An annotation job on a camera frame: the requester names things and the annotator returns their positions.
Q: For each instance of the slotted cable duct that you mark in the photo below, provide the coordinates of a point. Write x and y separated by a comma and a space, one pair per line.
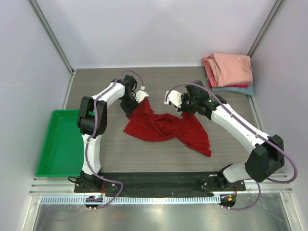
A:
96, 200

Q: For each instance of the aluminium front rail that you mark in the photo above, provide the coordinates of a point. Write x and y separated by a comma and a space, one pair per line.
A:
62, 186

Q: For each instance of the magenta folded t shirt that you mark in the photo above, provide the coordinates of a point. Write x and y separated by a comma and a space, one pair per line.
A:
232, 86

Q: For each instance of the red t shirt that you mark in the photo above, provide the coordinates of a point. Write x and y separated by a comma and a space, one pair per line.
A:
146, 125

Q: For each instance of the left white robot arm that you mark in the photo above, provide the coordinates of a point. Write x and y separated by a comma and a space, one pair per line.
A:
92, 122

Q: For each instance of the salmon folded t shirt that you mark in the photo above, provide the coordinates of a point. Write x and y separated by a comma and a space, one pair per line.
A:
209, 72

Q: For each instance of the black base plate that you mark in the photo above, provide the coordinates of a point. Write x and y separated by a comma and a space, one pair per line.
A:
155, 182

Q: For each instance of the left aluminium frame post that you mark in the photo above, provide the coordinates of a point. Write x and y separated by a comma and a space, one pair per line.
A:
49, 31

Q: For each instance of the pink folded t shirt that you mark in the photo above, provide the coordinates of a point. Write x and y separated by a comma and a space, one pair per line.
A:
230, 70

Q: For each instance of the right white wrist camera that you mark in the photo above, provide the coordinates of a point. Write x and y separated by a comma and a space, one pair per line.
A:
173, 97

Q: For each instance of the green plastic tray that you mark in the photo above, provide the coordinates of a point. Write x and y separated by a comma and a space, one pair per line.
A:
62, 150

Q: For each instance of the aluminium frame post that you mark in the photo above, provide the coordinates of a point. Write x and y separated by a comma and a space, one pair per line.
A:
278, 4
49, 31

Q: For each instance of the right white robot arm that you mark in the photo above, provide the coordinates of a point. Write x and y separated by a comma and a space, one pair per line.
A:
265, 152

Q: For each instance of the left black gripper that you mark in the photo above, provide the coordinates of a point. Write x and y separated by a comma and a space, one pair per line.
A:
128, 110

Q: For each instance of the right aluminium frame post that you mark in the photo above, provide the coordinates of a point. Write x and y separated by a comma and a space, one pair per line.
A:
278, 4

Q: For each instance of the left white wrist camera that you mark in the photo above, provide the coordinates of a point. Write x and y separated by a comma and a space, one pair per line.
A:
140, 96

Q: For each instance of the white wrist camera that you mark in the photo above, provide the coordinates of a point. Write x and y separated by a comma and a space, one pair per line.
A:
140, 96
173, 97

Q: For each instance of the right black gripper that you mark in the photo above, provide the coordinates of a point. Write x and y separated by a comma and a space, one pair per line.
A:
185, 107

